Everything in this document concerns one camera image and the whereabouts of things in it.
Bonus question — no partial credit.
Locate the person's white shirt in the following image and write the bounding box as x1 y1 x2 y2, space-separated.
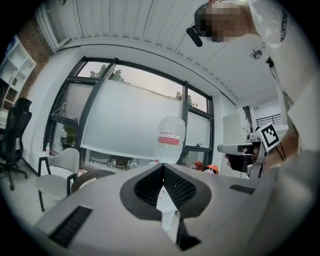
247 0 320 161

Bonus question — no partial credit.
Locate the black office chair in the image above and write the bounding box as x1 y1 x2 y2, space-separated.
0 97 33 191

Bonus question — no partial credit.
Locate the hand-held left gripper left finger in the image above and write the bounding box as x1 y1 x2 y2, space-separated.
34 162 177 256

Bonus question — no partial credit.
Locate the red and orange bag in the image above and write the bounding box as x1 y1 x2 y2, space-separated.
193 160 220 175

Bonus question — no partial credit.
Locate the metal ceiling sprinkler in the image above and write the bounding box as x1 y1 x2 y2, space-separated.
251 42 266 60

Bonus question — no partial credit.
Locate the black framed window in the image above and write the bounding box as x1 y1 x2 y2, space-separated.
43 56 215 171

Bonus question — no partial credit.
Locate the white shelf unit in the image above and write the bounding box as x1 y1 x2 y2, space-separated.
0 34 38 111

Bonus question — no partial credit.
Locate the large clear water bottle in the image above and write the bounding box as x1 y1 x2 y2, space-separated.
152 115 187 165

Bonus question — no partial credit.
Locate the black metal railing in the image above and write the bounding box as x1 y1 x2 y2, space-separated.
255 113 282 127

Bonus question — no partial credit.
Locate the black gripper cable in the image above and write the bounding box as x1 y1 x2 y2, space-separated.
276 141 287 161

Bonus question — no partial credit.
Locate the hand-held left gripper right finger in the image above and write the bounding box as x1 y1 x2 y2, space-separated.
162 162 262 256

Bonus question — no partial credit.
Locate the white water dispenser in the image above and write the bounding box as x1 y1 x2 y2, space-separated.
156 183 181 245

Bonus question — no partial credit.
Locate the person's right forearm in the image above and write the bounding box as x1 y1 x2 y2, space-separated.
266 128 301 171

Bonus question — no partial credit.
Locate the black head camera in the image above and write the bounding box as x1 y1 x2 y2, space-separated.
186 4 205 48

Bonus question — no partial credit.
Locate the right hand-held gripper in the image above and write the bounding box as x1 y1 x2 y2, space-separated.
217 123 280 179

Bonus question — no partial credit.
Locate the grey chair with black frame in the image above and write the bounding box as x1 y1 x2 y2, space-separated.
34 147 81 213

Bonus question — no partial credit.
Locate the person's head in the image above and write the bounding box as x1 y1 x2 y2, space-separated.
193 0 259 43

